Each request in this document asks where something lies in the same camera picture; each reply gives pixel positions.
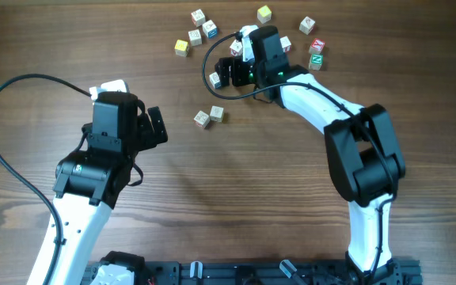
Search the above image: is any number four wooden block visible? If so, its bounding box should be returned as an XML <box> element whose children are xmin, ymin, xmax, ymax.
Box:
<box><xmin>210</xmin><ymin>106</ymin><xmax>224</xmax><ymax>123</ymax></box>

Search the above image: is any red top letter block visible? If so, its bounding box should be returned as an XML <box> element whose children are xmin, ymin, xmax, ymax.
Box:
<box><xmin>309</xmin><ymin>38</ymin><xmax>325</xmax><ymax>55</ymax></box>

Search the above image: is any white block red side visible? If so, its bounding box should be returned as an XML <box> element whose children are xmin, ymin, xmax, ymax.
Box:
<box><xmin>280</xmin><ymin>36</ymin><xmax>291</xmax><ymax>53</ymax></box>

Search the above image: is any snail picture wooden block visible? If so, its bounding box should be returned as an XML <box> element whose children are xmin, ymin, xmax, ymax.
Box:
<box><xmin>188</xmin><ymin>29</ymin><xmax>203</xmax><ymax>47</ymax></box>

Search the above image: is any white block far right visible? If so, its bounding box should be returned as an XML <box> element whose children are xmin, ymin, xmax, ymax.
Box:
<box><xmin>299</xmin><ymin>16</ymin><xmax>316</xmax><ymax>35</ymax></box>

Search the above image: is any ball picture blue block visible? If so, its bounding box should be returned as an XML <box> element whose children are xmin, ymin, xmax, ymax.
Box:
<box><xmin>209</xmin><ymin>72</ymin><xmax>222</xmax><ymax>89</ymax></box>

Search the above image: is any yellow top letter block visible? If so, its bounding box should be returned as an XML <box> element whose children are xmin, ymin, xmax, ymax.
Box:
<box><xmin>174</xmin><ymin>40</ymin><xmax>189</xmax><ymax>57</ymax></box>

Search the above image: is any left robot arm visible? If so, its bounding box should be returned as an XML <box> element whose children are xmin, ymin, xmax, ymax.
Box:
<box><xmin>28</xmin><ymin>91</ymin><xmax>168</xmax><ymax>284</ymax></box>

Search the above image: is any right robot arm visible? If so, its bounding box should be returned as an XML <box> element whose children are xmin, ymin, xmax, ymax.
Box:
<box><xmin>206</xmin><ymin>25</ymin><xmax>405</xmax><ymax>284</ymax></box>

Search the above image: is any blue sided sailboat block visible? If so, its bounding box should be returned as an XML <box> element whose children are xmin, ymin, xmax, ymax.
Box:
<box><xmin>202</xmin><ymin>20</ymin><xmax>218</xmax><ymax>38</ymax></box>

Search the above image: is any black camera cable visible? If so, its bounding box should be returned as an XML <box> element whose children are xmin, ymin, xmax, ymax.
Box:
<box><xmin>0</xmin><ymin>73</ymin><xmax>94</xmax><ymax>285</ymax></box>
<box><xmin>201</xmin><ymin>32</ymin><xmax>397</xmax><ymax>285</ymax></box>

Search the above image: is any yellow green top block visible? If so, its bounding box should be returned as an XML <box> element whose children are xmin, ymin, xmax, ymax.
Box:
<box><xmin>256</xmin><ymin>6</ymin><xmax>272</xmax><ymax>24</ymax></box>

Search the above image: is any red sided block top left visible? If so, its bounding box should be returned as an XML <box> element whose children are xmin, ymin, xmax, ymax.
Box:
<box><xmin>191</xmin><ymin>9</ymin><xmax>207</xmax><ymax>27</ymax></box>

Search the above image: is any black left camera cable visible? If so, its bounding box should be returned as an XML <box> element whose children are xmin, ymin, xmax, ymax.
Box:
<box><xmin>0</xmin><ymin>73</ymin><xmax>94</xmax><ymax>285</ymax></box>

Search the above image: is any key picture red A block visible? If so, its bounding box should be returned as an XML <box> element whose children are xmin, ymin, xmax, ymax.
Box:
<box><xmin>230</xmin><ymin>40</ymin><xmax>243</xmax><ymax>56</ymax></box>

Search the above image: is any black right camera cable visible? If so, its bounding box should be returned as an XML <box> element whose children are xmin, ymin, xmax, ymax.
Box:
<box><xmin>201</xmin><ymin>32</ymin><xmax>397</xmax><ymax>285</ymax></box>

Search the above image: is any green N letter block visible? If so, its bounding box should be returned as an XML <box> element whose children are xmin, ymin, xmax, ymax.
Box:
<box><xmin>308</xmin><ymin>54</ymin><xmax>323</xmax><ymax>70</ymax></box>

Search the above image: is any cat picture red block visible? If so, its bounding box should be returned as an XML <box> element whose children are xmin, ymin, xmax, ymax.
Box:
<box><xmin>194</xmin><ymin>111</ymin><xmax>211</xmax><ymax>129</ymax></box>

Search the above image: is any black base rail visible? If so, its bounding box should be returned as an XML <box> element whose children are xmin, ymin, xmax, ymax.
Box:
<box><xmin>81</xmin><ymin>250</ymin><xmax>423</xmax><ymax>285</ymax></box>

